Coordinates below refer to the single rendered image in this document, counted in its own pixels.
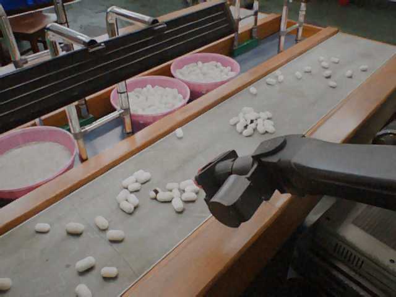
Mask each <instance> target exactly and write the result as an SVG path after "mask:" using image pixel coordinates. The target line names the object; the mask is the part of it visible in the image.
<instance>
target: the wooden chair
mask: <svg viewBox="0 0 396 297"><path fill-rule="evenodd" d="M8 21H9V23H10V26H11V29H12V32H13V35H14V38H15V40H21V41H22V40H26V41H30V44H31V47H29V48H27V49H25V50H23V51H21V52H20V55H21V56H23V55H25V54H27V53H28V52H29V51H31V50H32V52H33V54H37V53H39V52H40V51H39V48H38V44H37V43H46V40H43V39H39V38H41V37H42V36H44V35H45V28H46V26H47V25H48V24H50V23H57V18H56V14H44V13H37V12H29V13H26V14H21V15H17V16H15V17H12V18H10V19H8ZM0 38H4V37H3V34H2V31H1V28H0ZM58 43H59V45H63V42H62V41H59V42H58ZM10 62H12V58H11V56H9V55H4V51H3V48H2V44H1V41H0V63H1V66H2V67H4V66H8V65H7V64H9V63H10Z"/></svg>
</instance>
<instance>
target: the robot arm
mask: <svg viewBox="0 0 396 297"><path fill-rule="evenodd" d="M194 183H195V185H196V186H197V187H199V188H201V189H203V190H204V192H205V193H206V196H205V198H204V201H205V203H206V204H207V206H208V209H209V211H210V213H211V214H212V215H213V217H214V218H215V219H217V220H218V221H219V222H220V223H222V224H223V225H225V226H228V227H230V228H238V227H239V226H240V225H241V224H242V223H245V222H247V221H249V220H250V219H251V218H252V216H253V215H254V214H255V212H256V211H257V209H258V208H259V207H260V205H261V204H262V202H263V200H265V201H267V200H269V199H270V198H271V196H272V195H273V193H274V192H275V190H277V191H278V192H279V193H281V194H284V193H289V194H291V195H296V196H300V197H304V196H305V195H306V194H309V195H312V196H316V195H318V194H320V195H327V196H334V197H339V198H342V199H347V200H352V201H355V202H359V203H362V204H367V205H371V206H375V207H380V208H383V209H387V210H392V211H395V212H396V145H370V144H339V143H333V142H327V141H324V140H322V139H319V138H315V137H306V136H305V135H304V134H287V135H284V136H278V137H274V138H271V139H268V140H264V141H262V142H261V143H260V144H259V145H258V146H257V148H256V149H255V151H254V152H253V153H251V154H249V155H244V156H241V157H239V156H238V154H237V153H236V151H235V150H229V151H226V152H223V153H221V154H220V155H219V156H217V157H216V158H213V159H212V160H210V161H209V162H208V163H207V164H205V165H204V166H202V167H201V168H199V170H198V172H197V174H196V175H195V178H194Z"/></svg>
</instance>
